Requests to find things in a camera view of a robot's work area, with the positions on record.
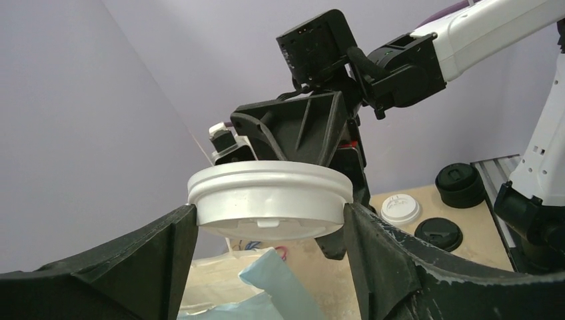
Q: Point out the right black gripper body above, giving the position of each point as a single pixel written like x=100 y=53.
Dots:
x=318 y=54

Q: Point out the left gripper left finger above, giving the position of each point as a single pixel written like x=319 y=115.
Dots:
x=140 y=275

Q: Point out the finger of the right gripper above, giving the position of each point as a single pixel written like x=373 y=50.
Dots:
x=305 y=130
x=334 y=245

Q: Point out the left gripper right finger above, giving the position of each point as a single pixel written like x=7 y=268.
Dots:
x=398 y=276

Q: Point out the light blue paper bag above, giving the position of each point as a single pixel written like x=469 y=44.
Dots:
x=246 y=285

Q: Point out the white cup lid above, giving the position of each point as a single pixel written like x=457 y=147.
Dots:
x=400 y=209
x=269 y=200

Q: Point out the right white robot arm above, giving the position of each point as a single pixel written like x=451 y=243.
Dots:
x=489 y=111

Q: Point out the black cup lid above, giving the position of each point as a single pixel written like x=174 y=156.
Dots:
x=440 y=232

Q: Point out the checkered patterned paper bag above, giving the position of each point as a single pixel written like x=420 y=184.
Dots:
x=241 y=245

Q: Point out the stacked black cup lids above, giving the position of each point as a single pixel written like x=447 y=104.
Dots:
x=460 y=186

